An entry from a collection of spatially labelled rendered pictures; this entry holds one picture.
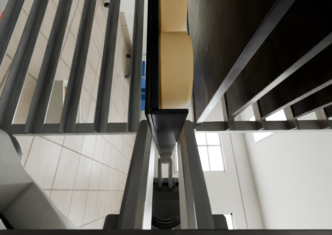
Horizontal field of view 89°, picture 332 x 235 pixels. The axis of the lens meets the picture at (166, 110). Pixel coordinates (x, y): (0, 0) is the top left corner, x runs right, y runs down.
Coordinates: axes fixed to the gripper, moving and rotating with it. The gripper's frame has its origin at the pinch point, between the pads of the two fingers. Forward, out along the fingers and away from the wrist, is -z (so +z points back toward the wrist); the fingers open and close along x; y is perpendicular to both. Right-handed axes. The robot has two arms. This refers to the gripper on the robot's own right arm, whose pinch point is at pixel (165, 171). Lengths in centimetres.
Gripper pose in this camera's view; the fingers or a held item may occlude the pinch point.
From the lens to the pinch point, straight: 41.5
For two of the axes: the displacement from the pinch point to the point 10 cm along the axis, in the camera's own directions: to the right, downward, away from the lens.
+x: 10.0, 0.0, 0.1
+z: 0.0, 9.8, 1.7
